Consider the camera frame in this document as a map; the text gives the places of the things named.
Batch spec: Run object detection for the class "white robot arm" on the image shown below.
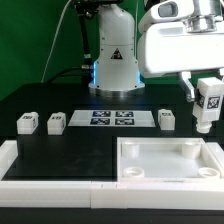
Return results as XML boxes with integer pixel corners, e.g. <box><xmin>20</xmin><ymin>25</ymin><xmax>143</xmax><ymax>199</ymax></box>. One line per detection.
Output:
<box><xmin>89</xmin><ymin>0</ymin><xmax>224</xmax><ymax>101</ymax></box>

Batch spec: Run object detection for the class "white square tabletop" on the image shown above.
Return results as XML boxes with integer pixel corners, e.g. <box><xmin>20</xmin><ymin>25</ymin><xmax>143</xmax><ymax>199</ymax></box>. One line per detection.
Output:
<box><xmin>117</xmin><ymin>137</ymin><xmax>224</xmax><ymax>182</ymax></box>

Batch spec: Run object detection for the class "white U-shaped fence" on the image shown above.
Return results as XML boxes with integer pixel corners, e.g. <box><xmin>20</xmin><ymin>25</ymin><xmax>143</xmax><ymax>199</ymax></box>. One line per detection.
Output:
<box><xmin>0</xmin><ymin>140</ymin><xmax>224</xmax><ymax>210</ymax></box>

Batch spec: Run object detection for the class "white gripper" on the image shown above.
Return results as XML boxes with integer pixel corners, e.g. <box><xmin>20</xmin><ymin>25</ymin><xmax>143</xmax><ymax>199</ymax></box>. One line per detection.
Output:
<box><xmin>137</xmin><ymin>22</ymin><xmax>224</xmax><ymax>102</ymax></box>

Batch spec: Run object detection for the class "white marker sheet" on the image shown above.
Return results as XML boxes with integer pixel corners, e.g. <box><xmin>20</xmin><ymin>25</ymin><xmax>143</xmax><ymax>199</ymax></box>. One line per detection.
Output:
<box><xmin>69</xmin><ymin>110</ymin><xmax>155</xmax><ymax>127</ymax></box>

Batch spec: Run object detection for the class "white cable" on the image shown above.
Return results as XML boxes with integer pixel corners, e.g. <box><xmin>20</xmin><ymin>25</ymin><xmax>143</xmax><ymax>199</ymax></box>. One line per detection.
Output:
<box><xmin>40</xmin><ymin>0</ymin><xmax>74</xmax><ymax>84</ymax></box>

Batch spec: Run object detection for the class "black cable with connector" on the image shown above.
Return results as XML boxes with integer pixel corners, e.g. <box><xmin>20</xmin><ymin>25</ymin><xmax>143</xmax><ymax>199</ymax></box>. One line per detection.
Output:
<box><xmin>44</xmin><ymin>0</ymin><xmax>101</xmax><ymax>85</ymax></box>

